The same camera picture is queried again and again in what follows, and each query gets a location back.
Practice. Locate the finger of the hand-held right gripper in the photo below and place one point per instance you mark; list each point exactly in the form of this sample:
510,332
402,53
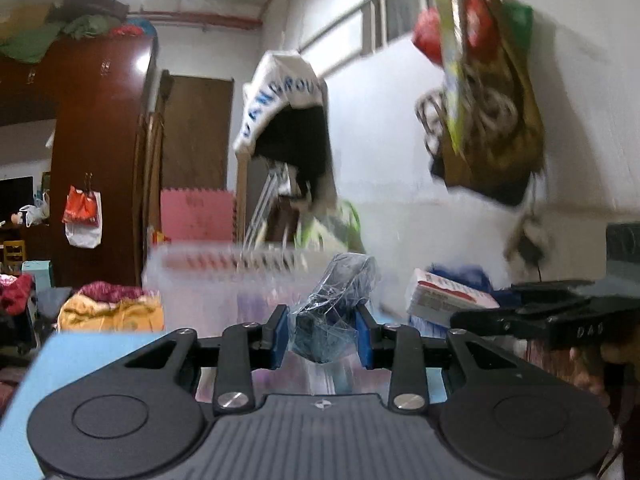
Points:
500,325
555,292

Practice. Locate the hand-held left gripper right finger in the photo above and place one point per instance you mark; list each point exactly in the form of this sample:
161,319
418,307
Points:
364,335

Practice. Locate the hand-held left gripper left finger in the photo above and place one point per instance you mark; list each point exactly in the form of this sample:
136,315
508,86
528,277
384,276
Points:
280,335

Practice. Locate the dark item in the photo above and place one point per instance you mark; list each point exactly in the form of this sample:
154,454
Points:
325,320

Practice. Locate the white red box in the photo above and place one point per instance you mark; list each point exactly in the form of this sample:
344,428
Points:
440,292

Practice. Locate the clear plastic basket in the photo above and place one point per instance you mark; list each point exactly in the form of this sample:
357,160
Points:
200,285

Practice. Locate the blue fabric bag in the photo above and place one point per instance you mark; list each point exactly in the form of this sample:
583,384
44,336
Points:
470,275

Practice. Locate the green white shopping bag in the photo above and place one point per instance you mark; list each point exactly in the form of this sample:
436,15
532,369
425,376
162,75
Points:
350,220

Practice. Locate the metal crutches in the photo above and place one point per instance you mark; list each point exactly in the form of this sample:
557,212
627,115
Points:
265,200

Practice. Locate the brown hanging bag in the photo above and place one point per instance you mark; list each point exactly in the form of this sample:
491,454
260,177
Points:
500,160

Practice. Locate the pink foam mat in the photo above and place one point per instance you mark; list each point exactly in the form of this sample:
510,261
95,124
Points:
195,215

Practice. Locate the magenta blanket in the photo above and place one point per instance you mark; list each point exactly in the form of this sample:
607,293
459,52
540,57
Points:
105,291

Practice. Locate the yellow blanket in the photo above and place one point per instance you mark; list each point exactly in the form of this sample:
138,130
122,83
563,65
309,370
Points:
100,315

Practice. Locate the wooden door board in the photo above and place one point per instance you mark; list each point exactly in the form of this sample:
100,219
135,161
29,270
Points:
197,130

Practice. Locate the orange plastic bag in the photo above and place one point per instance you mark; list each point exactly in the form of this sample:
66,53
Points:
80,207

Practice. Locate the teal box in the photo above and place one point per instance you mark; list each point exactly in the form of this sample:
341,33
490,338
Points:
37,272

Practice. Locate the brown wooden wardrobe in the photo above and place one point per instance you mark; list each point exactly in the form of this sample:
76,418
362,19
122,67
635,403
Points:
100,160

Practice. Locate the white black hanging garment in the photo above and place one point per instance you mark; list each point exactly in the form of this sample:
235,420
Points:
280,70

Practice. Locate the green plastic bag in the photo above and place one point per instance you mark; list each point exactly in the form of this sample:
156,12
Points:
519,22

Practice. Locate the knotted white plastic bag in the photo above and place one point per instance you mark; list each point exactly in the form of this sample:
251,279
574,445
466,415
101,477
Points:
35,212

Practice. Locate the yellow wooden stool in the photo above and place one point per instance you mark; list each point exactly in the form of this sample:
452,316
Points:
12,255

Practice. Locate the red plastic bag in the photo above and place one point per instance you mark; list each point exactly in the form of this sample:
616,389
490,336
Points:
429,37

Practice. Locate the metal framed window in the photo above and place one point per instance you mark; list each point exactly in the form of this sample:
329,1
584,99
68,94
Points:
400,5

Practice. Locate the red ceiling pipe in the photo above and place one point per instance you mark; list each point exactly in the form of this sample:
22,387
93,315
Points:
200,16

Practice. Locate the brown folded blanket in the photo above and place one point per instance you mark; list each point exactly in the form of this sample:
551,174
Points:
95,0

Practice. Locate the green cloth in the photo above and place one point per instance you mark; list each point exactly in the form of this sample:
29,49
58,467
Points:
30,45

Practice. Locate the wall socket with charger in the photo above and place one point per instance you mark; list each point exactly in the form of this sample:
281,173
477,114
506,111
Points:
530,245

